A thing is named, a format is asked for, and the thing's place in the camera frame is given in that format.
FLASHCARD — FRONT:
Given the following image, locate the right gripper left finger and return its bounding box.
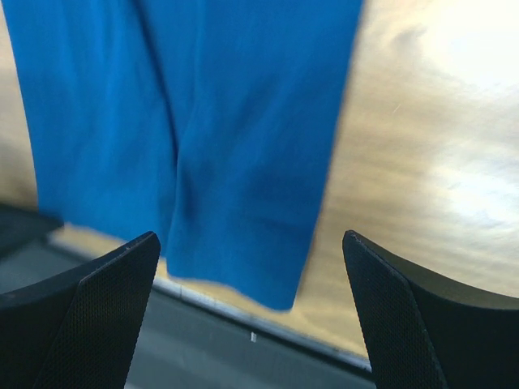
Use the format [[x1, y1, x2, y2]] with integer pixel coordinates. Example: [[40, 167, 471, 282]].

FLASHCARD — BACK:
[[1, 232, 161, 388]]

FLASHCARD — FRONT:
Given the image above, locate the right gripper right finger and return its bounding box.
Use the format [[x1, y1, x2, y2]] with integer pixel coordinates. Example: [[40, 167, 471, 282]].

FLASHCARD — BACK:
[[342, 230, 518, 388]]

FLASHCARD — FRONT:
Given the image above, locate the dark blue t shirt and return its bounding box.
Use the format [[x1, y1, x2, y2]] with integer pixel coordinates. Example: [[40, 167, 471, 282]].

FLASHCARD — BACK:
[[3, 1, 362, 311]]

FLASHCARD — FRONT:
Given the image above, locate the aluminium rail frame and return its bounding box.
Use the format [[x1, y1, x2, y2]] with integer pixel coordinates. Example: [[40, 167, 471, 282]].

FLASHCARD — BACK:
[[153, 277, 371, 374]]

